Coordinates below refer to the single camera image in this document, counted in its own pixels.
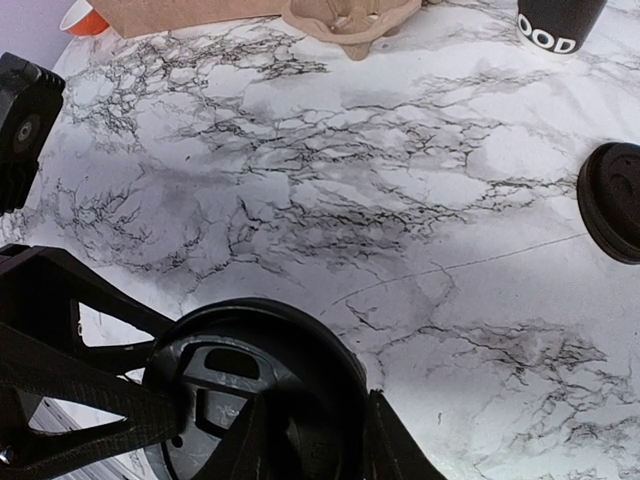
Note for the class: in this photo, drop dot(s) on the stack of black paper cups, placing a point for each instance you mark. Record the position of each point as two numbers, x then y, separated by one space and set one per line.
557 27

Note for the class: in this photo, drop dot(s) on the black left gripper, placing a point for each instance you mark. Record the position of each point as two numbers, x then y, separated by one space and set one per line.
31 100

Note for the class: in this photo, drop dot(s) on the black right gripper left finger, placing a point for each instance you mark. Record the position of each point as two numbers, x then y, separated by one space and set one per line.
140 383

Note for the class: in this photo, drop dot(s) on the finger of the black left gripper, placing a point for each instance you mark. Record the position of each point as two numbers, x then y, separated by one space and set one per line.
42 290

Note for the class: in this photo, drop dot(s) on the black coffee cup lid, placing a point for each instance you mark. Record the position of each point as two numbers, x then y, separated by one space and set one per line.
219 357
608 199

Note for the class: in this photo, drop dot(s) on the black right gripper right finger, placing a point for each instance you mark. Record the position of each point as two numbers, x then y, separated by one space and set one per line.
392 453

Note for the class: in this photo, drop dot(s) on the brown cardboard cup carrier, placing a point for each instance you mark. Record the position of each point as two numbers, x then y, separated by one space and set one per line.
352 25

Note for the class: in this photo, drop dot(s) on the orange white ceramic bowl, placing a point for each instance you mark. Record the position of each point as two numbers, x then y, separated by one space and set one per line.
82 20

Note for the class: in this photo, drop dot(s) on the brown paper bag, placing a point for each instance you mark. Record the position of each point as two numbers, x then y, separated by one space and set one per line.
133 18

